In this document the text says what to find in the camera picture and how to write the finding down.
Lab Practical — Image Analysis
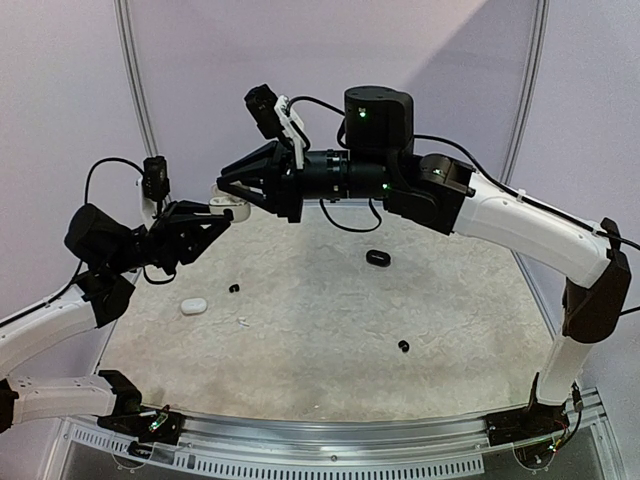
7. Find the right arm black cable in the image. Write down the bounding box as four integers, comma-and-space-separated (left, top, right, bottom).
287, 95, 640, 316

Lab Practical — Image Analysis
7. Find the left aluminium corner post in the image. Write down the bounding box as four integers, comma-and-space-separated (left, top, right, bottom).
114, 0, 175, 214

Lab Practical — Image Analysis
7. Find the aluminium corner post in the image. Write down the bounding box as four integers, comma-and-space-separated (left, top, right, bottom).
114, 0, 175, 214
489, 0, 550, 214

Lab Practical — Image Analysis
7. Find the black oval charging case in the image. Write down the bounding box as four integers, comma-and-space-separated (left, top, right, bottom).
365, 249, 391, 268

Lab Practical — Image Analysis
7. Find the small white charging case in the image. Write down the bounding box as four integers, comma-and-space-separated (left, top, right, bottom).
209, 185, 251, 223

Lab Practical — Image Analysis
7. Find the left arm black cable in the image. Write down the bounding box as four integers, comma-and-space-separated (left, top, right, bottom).
47, 157, 149, 301

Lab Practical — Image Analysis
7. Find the aluminium front rail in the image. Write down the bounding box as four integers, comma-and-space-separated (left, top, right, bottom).
45, 390, 624, 479

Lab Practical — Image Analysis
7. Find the black earbud right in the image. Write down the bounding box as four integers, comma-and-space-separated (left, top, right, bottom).
398, 340, 410, 353

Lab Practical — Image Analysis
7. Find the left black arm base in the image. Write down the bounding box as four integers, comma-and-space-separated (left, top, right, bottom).
97, 406, 186, 446

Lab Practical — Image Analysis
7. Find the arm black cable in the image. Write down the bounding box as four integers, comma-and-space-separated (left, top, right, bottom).
287, 95, 640, 316
47, 157, 149, 301

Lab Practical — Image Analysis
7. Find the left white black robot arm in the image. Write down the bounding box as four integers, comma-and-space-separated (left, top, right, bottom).
1, 201, 234, 434

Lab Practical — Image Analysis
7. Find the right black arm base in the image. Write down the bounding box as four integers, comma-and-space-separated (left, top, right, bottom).
483, 398, 568, 446

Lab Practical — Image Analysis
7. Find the white oval charging case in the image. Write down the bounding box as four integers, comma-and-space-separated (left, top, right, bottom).
180, 298, 208, 316

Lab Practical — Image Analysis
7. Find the right aluminium corner post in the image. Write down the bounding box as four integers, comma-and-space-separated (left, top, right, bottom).
489, 0, 550, 214

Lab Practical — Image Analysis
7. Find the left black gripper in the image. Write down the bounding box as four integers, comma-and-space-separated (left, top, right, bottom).
106, 199, 233, 274

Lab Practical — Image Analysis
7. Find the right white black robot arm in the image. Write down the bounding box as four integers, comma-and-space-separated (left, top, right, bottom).
216, 85, 632, 436

